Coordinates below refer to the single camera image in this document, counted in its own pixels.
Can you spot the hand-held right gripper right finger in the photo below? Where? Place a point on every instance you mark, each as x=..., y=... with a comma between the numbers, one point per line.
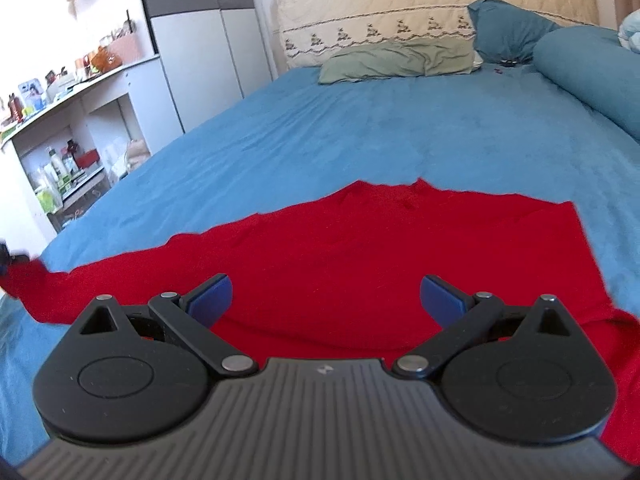
x=440, y=301

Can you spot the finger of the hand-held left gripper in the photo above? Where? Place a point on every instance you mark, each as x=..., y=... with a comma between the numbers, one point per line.
x=11, y=258

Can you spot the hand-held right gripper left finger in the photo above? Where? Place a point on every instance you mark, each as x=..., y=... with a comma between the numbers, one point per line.
x=212, y=301

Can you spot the red shirt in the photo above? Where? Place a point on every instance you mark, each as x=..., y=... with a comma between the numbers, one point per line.
x=350, y=255

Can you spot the green packet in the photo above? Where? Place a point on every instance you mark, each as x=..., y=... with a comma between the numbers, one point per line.
x=47, y=199

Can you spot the white bottle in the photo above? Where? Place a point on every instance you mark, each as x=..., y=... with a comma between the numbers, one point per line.
x=53, y=162

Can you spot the red box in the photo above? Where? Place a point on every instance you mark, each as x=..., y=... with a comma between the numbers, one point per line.
x=88, y=158

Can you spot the red bottle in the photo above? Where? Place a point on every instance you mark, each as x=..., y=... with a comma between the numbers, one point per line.
x=16, y=107

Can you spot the white shelf desk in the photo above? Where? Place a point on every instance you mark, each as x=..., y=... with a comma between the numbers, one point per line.
x=85, y=125

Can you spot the white plastic bag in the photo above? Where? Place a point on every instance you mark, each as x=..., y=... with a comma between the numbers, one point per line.
x=134, y=154

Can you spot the blue picture box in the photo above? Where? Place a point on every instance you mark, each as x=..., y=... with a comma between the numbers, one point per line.
x=33, y=92

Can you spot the blue bed sheet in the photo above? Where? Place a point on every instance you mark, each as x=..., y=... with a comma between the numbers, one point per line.
x=325, y=125

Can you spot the brown plush toy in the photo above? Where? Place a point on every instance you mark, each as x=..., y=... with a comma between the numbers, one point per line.
x=104, y=60

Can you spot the pink box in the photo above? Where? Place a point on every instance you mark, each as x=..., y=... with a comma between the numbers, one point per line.
x=125, y=49

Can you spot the green pillow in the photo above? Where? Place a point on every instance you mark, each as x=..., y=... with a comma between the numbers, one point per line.
x=400, y=60

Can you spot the small black item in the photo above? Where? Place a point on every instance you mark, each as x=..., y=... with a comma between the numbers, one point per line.
x=508, y=63

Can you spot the grey white wardrobe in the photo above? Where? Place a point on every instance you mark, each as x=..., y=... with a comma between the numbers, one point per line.
x=200, y=45

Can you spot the rolled blue duvet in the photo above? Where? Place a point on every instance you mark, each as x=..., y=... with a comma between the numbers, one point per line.
x=590, y=70

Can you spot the blue pillow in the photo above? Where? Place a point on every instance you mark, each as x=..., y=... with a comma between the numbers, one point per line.
x=510, y=27

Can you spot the beige covered headboard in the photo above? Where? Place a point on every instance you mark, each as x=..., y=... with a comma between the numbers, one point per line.
x=400, y=5

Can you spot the light blue cloth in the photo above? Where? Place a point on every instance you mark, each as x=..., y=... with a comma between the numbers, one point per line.
x=630, y=35

